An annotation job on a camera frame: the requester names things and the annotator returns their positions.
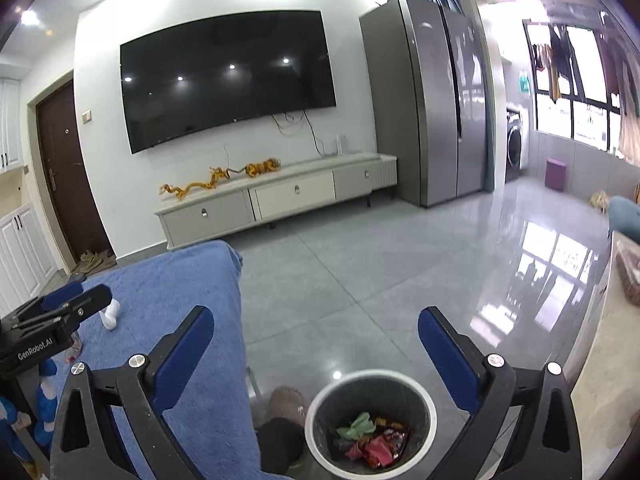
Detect white tissue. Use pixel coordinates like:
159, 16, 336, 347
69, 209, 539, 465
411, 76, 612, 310
99, 298, 122, 332

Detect pink barcode snack wrapper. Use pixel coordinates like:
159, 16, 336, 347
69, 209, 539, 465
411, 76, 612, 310
345, 436, 398, 469

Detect green paper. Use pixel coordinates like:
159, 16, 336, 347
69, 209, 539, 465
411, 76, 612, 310
336, 412, 376, 441

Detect white round trash bin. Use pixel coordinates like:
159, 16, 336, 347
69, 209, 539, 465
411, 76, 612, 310
305, 370, 437, 479

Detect blue white gloved left hand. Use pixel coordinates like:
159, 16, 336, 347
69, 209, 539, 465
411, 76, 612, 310
1, 359, 58, 464

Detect blue fluffy blanket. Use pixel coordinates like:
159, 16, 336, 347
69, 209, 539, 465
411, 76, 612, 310
50, 242, 292, 479

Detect white marble coffee table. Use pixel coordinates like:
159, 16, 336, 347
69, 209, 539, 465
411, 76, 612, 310
564, 232, 639, 479

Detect grey white tv cabinet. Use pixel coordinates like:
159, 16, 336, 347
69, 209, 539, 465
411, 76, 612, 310
156, 153, 397, 250

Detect brown fuzzy slipper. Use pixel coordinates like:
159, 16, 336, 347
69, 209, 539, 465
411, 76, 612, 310
256, 386, 306, 474

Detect dark brown entrance door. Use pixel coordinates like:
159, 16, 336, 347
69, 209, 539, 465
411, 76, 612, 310
36, 82, 112, 260

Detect golden dragon ornament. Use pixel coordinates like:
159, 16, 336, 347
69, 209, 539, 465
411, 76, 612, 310
158, 167, 231, 200

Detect golden tiger ornament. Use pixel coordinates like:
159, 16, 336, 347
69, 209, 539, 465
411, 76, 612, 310
243, 158, 281, 178

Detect teal sofa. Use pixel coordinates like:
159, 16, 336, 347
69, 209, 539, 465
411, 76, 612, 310
608, 196, 640, 244

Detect purple cube stool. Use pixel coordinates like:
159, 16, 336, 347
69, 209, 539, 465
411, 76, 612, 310
544, 158, 566, 192

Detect white router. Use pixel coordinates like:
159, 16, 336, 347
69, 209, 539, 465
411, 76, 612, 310
336, 134, 347, 156

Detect front load washing machine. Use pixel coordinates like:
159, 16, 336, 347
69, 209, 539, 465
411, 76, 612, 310
506, 104, 529, 182

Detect grey double door refrigerator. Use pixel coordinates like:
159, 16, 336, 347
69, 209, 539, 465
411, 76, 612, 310
359, 0, 488, 208

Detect white wall cabinets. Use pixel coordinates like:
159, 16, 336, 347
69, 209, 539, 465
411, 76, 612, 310
1, 78, 58, 314

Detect black wall television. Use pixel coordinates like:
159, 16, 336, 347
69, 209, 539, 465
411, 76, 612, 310
119, 10, 336, 153

